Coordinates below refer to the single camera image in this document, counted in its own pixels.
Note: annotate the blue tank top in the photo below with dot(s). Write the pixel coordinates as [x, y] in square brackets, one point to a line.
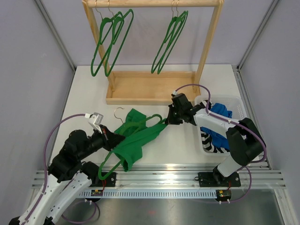
[215, 124]

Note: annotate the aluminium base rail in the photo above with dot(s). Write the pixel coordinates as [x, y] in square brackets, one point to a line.
[183, 176]

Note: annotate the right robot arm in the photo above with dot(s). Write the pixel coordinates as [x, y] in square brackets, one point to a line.
[244, 141]

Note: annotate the wooden clothes rack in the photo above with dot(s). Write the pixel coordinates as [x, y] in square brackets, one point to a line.
[153, 87]

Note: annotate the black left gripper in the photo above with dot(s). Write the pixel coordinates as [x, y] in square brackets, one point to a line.
[110, 139]

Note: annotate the zebra striped tank top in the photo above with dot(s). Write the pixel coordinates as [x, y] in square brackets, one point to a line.
[212, 141]

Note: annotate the empty green hanger front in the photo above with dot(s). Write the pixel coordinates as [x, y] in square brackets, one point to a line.
[167, 39]

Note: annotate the green hanger with metal hook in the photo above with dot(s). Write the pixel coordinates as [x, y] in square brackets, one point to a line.
[108, 25]

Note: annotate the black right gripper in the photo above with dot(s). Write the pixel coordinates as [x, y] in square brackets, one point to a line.
[171, 120]

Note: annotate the white plastic basket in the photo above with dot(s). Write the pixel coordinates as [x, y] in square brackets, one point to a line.
[232, 103]

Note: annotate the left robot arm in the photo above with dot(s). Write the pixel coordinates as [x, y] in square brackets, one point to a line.
[68, 176]

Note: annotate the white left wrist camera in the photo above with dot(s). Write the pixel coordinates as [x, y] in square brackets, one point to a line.
[94, 120]

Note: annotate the white slotted cable duct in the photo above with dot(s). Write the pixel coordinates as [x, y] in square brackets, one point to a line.
[150, 193]

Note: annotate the green tank top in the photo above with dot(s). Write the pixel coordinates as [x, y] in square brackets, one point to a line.
[136, 138]

